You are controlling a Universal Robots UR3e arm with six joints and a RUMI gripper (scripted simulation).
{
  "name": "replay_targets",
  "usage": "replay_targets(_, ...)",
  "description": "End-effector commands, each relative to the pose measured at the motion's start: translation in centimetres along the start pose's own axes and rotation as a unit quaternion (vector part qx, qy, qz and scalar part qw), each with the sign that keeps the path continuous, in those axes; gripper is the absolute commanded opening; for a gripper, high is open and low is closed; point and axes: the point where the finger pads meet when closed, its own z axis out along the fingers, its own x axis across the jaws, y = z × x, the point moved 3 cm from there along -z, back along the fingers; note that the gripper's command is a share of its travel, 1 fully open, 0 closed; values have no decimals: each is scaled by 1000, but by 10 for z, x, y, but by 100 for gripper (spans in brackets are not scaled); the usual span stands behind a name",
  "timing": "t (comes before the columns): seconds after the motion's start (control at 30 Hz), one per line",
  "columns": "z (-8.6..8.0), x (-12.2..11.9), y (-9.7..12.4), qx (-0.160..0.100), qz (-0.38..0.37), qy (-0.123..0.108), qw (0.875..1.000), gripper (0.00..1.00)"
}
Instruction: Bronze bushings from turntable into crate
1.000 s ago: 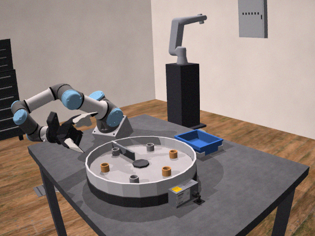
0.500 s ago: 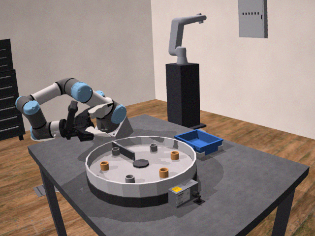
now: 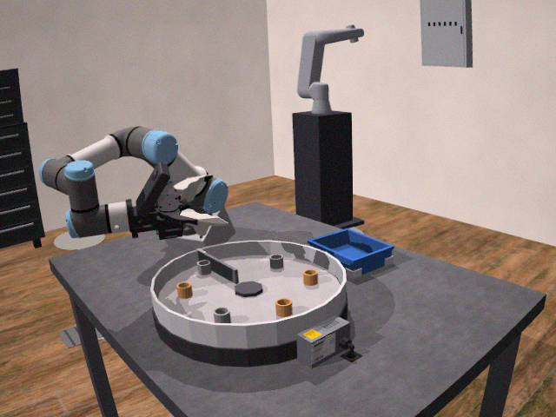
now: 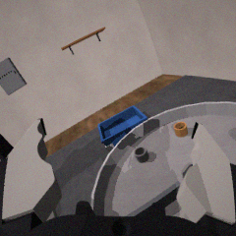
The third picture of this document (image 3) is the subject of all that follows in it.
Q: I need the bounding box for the blue open-top crate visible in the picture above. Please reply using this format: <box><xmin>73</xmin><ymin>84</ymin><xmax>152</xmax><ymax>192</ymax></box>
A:
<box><xmin>309</xmin><ymin>228</ymin><xmax>394</xmax><ymax>279</ymax></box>

